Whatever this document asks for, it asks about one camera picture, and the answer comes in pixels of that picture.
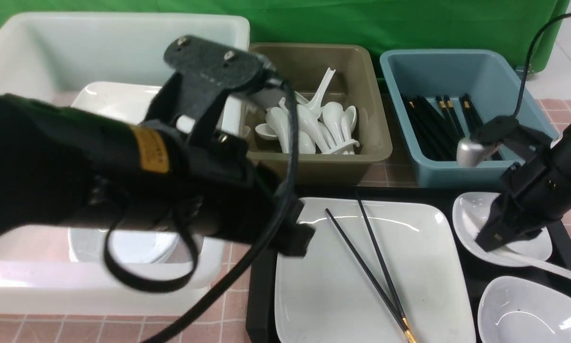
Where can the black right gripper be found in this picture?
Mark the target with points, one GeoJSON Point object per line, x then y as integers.
{"type": "Point", "coordinates": [526, 203]}

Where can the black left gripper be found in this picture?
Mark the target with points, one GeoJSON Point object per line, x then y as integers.
{"type": "Point", "coordinates": [239, 197]}

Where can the white ceramic soup spoon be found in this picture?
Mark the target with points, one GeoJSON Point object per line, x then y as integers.
{"type": "Point", "coordinates": [549, 267]}

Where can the white small bowl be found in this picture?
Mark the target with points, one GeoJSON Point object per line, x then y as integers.
{"type": "Point", "coordinates": [515, 310]}
{"type": "Point", "coordinates": [469, 214]}

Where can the black chopstick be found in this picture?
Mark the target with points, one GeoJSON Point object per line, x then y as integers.
{"type": "Point", "coordinates": [374, 282]}
{"type": "Point", "coordinates": [394, 301]}

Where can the large white square plate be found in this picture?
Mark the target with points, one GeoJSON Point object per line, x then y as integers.
{"type": "Point", "coordinates": [325, 297]}

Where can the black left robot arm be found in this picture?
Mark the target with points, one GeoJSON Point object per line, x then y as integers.
{"type": "Point", "coordinates": [60, 166]}

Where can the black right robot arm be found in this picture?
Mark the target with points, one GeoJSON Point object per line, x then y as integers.
{"type": "Point", "coordinates": [560, 178]}

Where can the white square plate in bin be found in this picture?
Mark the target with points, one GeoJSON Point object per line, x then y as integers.
{"type": "Point", "coordinates": [129, 103]}

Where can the black chopsticks bundle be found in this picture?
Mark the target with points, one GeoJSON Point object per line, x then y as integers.
{"type": "Point", "coordinates": [437, 126]}

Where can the white spoons pile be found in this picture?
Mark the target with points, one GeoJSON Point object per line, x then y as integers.
{"type": "Point", "coordinates": [327, 128]}

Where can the pink checkered tablecloth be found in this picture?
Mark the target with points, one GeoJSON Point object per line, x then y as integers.
{"type": "Point", "coordinates": [224, 322]}

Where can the white bowl stack in bin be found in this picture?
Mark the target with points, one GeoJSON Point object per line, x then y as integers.
{"type": "Point", "coordinates": [87, 245]}

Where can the olive green plastic bin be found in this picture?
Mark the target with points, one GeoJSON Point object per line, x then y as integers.
{"type": "Point", "coordinates": [354, 84]}

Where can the blue plastic bin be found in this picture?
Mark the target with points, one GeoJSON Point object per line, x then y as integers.
{"type": "Point", "coordinates": [484, 76]}

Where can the black serving tray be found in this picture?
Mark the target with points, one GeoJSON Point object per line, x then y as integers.
{"type": "Point", "coordinates": [260, 317]}

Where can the large white plastic bin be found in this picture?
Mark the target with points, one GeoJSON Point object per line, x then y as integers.
{"type": "Point", "coordinates": [52, 57]}

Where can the green cloth backdrop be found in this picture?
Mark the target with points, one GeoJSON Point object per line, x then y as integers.
{"type": "Point", "coordinates": [506, 27]}

